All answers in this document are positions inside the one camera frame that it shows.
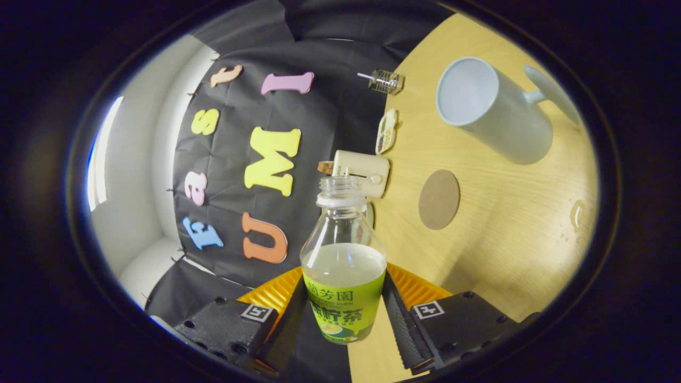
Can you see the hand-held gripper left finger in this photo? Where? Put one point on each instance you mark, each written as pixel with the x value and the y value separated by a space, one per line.
pixel 284 335

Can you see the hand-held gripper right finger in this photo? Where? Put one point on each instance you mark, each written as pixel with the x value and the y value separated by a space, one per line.
pixel 401 330

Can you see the green label juice bottle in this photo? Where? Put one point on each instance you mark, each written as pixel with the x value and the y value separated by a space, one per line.
pixel 343 298

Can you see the round brown coaster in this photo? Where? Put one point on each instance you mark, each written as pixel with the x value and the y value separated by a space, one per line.
pixel 439 199

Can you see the pale grey cup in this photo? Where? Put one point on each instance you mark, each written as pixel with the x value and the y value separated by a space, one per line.
pixel 511 122

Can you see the wooden table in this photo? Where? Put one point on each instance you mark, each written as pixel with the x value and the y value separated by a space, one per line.
pixel 505 223

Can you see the cream toaster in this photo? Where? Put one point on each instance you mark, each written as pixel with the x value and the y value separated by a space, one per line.
pixel 364 167

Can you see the brown bread slice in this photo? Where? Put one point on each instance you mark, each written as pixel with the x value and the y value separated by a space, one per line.
pixel 325 167

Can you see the divided white snack tray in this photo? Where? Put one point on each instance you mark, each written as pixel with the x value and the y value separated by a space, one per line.
pixel 386 132

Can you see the black backdrop cloth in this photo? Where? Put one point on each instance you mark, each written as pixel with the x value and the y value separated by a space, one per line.
pixel 319 111

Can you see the clear glass holder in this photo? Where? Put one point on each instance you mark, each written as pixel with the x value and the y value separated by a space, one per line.
pixel 387 82

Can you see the white straw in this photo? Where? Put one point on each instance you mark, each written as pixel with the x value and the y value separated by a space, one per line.
pixel 364 76

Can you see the long ceiling light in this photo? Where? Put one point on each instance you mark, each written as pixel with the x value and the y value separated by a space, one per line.
pixel 101 154

